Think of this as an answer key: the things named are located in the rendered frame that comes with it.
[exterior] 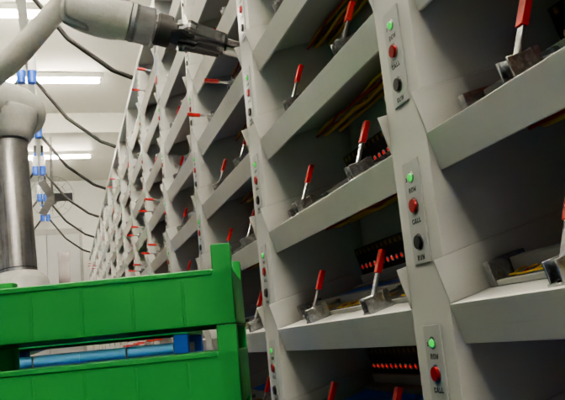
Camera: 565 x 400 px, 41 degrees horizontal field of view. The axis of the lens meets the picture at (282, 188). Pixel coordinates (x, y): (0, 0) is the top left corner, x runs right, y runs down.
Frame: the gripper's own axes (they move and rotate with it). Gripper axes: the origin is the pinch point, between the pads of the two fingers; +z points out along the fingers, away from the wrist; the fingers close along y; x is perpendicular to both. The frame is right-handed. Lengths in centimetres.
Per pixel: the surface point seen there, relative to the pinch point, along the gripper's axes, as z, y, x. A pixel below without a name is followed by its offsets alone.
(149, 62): -9, 187, -71
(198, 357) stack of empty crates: -15, -89, 75
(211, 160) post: 6, 50, 13
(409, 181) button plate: 7, -85, 51
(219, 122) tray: 1.6, 20.8, 11.5
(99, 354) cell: -22, -55, 75
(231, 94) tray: 0.5, 2.8, 10.4
